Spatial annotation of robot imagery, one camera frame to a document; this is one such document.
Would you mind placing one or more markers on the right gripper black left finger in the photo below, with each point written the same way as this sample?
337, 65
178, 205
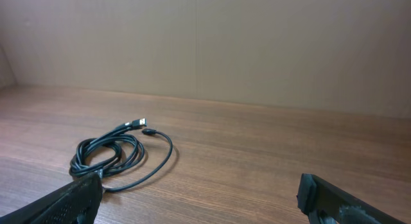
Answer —
77, 202

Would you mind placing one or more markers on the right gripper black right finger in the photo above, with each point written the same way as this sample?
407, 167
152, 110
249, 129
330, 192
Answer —
324, 203

